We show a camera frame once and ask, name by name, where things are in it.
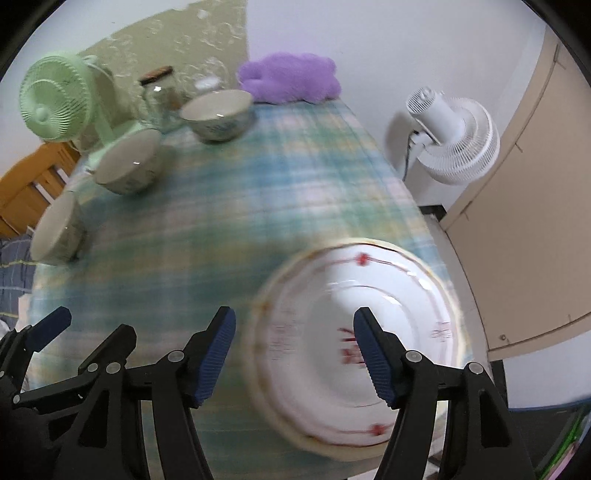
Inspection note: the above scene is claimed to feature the scalloped yellow floral plate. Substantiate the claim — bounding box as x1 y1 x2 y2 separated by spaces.
245 237 468 457

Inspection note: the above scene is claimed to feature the beige door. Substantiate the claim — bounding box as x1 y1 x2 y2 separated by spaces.
438 28 591 409

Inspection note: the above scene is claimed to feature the green patterned board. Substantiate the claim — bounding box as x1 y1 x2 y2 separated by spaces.
76 0 250 134

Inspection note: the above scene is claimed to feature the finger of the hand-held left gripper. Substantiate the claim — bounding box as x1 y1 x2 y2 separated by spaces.
0 306 72 393
11 323 138 409

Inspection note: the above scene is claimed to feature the white standing fan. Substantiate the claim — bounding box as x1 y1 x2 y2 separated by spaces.
384 86 502 190

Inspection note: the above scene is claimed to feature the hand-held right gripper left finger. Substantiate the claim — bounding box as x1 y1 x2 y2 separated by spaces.
58 306 237 480

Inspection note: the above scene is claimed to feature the clear cotton swab container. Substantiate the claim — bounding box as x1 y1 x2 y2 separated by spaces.
193 74 225 95

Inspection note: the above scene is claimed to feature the plaid tablecloth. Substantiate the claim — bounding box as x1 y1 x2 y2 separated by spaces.
28 99 462 480

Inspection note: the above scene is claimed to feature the glass jar with dark lid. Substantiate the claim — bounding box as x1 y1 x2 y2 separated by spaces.
139 66 184 131

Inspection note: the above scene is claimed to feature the green desk fan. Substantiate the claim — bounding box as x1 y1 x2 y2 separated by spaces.
18 54 160 171

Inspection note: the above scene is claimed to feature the purple plush toy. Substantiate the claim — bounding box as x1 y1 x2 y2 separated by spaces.
237 52 342 105

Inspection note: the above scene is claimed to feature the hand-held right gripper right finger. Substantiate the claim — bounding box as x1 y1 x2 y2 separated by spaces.
353 307 539 480

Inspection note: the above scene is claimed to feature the blue plaid bedding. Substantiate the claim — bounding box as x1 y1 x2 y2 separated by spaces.
0 235 40 319

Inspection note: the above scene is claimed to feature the grey ceramic bowl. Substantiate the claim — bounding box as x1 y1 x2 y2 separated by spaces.
30 191 88 266
179 89 256 143
95 128 163 195

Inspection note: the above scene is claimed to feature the black fan cable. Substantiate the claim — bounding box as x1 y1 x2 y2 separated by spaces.
402 131 419 181

